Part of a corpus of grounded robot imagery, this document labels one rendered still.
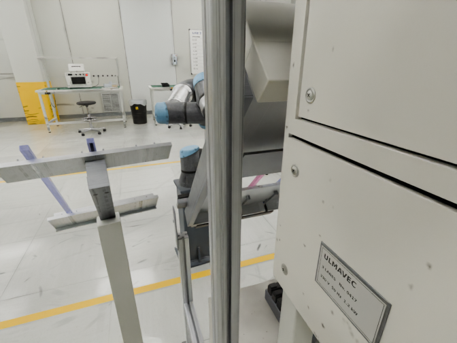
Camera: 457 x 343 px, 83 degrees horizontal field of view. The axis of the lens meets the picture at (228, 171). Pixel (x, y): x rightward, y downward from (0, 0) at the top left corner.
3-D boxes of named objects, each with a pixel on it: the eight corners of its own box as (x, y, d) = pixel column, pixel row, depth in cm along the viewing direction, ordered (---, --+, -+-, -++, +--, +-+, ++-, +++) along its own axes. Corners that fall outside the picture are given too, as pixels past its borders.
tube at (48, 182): (72, 221, 90) (72, 218, 91) (77, 220, 91) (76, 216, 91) (19, 150, 47) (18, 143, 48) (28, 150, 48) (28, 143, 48)
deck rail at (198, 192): (187, 226, 95) (184, 210, 97) (192, 225, 95) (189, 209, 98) (239, 97, 32) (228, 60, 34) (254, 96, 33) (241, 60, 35)
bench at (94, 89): (56, 125, 570) (45, 87, 540) (128, 120, 616) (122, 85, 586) (45, 133, 505) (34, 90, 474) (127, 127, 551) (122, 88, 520)
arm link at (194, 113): (189, 116, 98) (185, 93, 89) (218, 115, 99) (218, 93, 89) (188, 131, 94) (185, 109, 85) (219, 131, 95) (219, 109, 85)
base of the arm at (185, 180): (176, 180, 164) (175, 165, 161) (198, 176, 170) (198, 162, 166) (182, 189, 152) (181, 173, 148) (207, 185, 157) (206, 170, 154)
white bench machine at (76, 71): (69, 87, 537) (64, 63, 519) (92, 86, 554) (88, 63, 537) (67, 88, 506) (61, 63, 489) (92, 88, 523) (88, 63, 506)
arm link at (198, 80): (214, 88, 90) (214, 67, 83) (223, 110, 85) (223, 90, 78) (192, 92, 89) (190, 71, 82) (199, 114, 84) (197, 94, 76)
